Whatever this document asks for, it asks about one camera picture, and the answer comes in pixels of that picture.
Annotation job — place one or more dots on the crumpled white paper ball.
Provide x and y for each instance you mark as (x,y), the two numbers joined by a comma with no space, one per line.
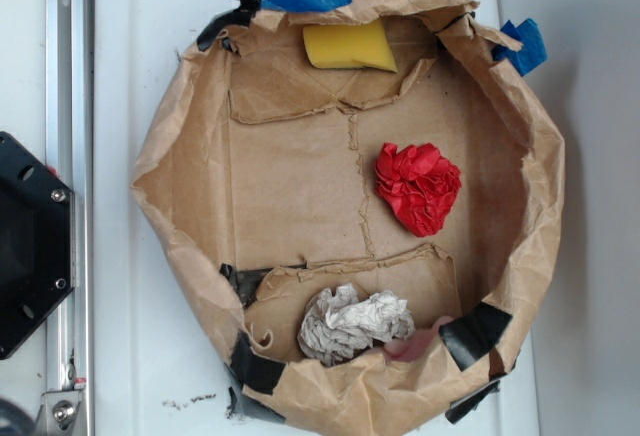
(337,325)

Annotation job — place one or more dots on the yellow sponge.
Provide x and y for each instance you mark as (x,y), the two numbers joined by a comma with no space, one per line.
(349,46)

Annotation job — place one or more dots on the blue tape strip right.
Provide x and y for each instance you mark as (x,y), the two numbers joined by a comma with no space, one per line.
(533,51)

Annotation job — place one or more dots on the red paper ball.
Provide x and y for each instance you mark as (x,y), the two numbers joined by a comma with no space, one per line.
(419,184)

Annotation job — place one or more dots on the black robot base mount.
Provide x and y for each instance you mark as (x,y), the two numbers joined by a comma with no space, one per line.
(36,256)

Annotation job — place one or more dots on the pink crumpled paper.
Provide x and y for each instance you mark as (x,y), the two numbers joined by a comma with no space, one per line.
(410,349)

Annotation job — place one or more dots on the aluminium extrusion rail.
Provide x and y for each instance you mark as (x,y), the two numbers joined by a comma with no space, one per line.
(68,403)

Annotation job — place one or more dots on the brown paper bag bin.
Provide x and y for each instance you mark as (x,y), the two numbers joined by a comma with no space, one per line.
(258,177)

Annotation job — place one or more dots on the white plastic tray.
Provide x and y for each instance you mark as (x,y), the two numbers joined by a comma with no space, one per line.
(155,371)

